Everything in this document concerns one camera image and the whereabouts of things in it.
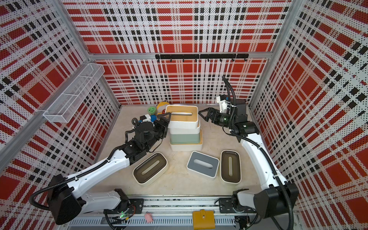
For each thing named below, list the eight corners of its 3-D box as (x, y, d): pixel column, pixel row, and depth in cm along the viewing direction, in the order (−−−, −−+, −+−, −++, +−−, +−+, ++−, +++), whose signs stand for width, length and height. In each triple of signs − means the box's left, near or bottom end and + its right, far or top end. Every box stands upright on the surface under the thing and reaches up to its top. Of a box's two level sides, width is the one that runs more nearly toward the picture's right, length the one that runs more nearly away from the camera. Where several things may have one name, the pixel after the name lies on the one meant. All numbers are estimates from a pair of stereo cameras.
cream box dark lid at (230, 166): (218, 183, 82) (220, 180, 77) (220, 152, 95) (221, 148, 90) (239, 187, 81) (242, 184, 76) (238, 155, 93) (240, 150, 89)
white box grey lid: (184, 171, 87) (183, 168, 83) (191, 153, 95) (190, 149, 91) (215, 182, 83) (216, 180, 79) (219, 162, 90) (220, 158, 87)
